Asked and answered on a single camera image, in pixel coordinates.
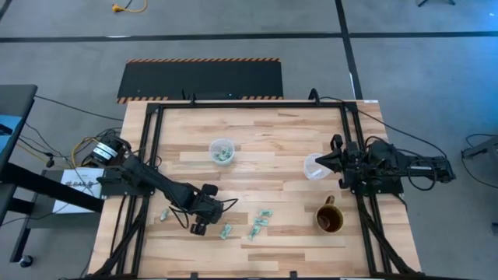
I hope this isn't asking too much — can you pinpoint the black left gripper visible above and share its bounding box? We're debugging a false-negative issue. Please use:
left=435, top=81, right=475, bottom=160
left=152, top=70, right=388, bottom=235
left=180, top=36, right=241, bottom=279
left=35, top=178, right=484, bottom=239
left=189, top=192, right=226, bottom=236

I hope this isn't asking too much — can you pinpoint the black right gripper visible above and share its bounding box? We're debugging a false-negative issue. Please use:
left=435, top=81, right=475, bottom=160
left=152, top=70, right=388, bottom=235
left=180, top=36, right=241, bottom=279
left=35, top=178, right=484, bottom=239
left=314, top=134, right=373, bottom=176

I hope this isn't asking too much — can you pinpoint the clear plastic cup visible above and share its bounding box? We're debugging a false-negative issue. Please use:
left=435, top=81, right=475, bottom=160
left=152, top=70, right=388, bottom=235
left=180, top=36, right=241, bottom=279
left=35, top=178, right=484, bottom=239
left=303, top=152, right=332, bottom=181
left=209, top=138, right=237, bottom=167

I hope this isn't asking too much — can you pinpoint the brown ceramic mug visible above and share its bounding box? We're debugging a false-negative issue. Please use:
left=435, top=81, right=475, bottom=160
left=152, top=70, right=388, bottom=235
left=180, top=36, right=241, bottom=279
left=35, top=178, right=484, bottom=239
left=314, top=194, right=345, bottom=235

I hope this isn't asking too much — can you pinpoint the black power strip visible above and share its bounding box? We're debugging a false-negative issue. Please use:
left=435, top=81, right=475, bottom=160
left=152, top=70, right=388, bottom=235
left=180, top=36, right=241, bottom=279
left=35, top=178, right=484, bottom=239
left=182, top=89, right=234, bottom=101

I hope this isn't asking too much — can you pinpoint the white printed sheet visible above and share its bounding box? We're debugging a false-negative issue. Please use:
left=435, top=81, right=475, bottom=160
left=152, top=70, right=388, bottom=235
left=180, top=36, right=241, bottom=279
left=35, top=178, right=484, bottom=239
left=52, top=167, right=106, bottom=215

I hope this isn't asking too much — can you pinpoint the grey base platform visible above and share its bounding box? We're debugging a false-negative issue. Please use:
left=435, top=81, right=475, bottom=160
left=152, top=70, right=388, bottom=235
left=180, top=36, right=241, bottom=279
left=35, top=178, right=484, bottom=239
left=26, top=169, right=104, bottom=230

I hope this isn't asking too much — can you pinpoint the grey black floor stand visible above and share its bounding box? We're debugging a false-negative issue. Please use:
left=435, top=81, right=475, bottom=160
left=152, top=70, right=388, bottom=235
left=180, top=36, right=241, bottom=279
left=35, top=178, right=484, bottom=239
left=461, top=134, right=498, bottom=160

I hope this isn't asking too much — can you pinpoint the black hazard striped floor mat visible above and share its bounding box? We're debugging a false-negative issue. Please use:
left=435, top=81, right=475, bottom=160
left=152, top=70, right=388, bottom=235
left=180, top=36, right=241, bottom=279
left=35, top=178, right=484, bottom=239
left=116, top=58, right=284, bottom=105

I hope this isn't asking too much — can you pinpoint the black tripod leg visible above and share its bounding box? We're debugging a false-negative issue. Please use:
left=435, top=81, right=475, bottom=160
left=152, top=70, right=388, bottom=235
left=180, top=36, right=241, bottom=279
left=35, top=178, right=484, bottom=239
left=417, top=0, right=457, bottom=8

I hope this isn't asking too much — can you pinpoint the blue screen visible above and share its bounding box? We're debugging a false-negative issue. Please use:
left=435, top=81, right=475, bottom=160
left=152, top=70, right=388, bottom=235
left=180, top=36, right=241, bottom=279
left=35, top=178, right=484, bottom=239
left=0, top=114, right=23, bottom=155

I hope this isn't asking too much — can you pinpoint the black desk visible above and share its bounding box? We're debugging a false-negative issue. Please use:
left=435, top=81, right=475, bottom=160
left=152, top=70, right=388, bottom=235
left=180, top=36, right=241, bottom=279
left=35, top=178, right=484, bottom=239
left=0, top=84, right=39, bottom=174

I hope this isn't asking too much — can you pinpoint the black floor cable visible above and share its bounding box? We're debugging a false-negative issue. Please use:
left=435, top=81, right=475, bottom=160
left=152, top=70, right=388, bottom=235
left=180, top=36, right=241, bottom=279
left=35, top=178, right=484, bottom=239
left=317, top=95, right=439, bottom=159
left=33, top=94, right=124, bottom=121

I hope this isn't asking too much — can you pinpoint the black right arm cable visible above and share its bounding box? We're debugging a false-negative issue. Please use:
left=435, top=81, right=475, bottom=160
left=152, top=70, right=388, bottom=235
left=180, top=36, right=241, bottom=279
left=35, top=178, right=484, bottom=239
left=406, top=155, right=444, bottom=194

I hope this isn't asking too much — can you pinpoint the black aluminium table frame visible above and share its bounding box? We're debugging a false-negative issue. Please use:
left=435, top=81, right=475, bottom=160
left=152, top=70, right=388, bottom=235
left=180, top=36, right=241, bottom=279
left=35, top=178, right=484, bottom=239
left=91, top=100, right=421, bottom=280

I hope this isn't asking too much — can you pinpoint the yellow arm cable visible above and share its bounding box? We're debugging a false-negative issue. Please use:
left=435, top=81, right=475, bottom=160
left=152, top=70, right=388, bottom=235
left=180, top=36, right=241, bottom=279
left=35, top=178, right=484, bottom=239
left=72, top=135, right=102, bottom=166

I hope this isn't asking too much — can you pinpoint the black stand frame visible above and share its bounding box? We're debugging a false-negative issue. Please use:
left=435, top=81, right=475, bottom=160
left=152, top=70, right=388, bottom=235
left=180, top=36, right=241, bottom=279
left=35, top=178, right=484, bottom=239
left=0, top=162, right=105, bottom=264

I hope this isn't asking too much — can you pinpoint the black cable with connector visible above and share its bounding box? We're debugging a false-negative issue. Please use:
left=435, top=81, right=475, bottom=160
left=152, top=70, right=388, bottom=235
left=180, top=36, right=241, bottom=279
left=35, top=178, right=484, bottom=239
left=17, top=122, right=79, bottom=170

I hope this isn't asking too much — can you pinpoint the yellow extension cable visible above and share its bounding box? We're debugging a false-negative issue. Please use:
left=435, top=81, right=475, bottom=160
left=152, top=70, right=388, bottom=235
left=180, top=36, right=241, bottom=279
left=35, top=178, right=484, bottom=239
left=111, top=0, right=149, bottom=14

